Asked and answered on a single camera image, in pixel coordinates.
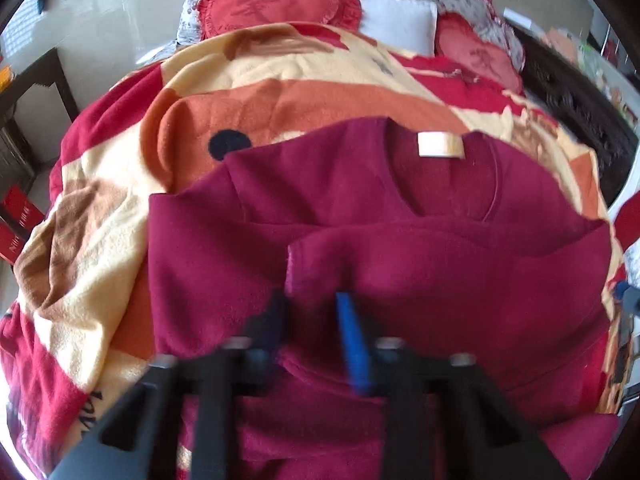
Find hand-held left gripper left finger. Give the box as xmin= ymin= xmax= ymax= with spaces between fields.
xmin=47 ymin=287 xmax=291 ymax=480

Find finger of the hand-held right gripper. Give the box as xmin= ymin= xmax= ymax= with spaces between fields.
xmin=614 ymin=280 xmax=640 ymax=396

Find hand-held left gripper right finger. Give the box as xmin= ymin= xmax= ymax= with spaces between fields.
xmin=334 ymin=291 xmax=571 ymax=480

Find maroon fleece shirt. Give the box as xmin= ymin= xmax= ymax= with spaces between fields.
xmin=147 ymin=116 xmax=623 ymax=480

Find red cloth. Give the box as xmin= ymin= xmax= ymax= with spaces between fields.
xmin=614 ymin=202 xmax=640 ymax=252

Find red orange printed blanket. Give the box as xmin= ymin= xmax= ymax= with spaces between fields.
xmin=0 ymin=24 xmax=631 ymax=480

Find red box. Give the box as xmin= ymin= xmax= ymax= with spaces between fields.
xmin=2 ymin=185 xmax=48 ymax=236

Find red gift boxes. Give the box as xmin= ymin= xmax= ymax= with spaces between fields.
xmin=0 ymin=222 xmax=31 ymax=266

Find red heart pillow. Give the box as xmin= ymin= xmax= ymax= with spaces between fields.
xmin=435 ymin=12 xmax=526 ymax=93
xmin=200 ymin=0 xmax=363 ymax=38

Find white pillow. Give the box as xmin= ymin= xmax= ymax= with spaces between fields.
xmin=357 ymin=0 xmax=438 ymax=56

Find dark wooden side table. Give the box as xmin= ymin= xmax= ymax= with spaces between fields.
xmin=0 ymin=49 xmax=80 ymax=196

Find dark carved wooden bed frame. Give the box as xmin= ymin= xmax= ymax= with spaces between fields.
xmin=510 ymin=20 xmax=638 ymax=201

